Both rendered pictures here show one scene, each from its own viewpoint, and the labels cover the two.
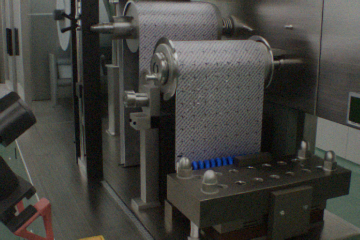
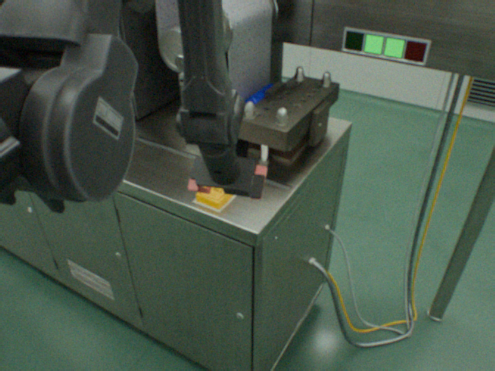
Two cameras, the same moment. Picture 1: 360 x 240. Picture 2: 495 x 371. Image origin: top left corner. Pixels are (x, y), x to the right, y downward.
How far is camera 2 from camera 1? 0.62 m
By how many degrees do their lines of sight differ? 38
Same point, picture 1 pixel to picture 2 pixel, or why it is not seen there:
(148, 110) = not seen: hidden behind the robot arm
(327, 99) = (322, 34)
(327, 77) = (322, 17)
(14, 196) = (246, 172)
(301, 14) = not seen: outside the picture
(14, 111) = (239, 107)
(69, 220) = (160, 180)
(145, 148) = not seen: hidden behind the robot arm
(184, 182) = (256, 121)
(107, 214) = (182, 164)
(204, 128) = (244, 73)
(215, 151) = (249, 90)
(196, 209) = (282, 138)
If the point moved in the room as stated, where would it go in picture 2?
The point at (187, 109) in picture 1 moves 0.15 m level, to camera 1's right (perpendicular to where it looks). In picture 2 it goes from (235, 62) to (278, 52)
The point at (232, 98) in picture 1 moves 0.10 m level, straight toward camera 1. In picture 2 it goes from (256, 45) to (274, 54)
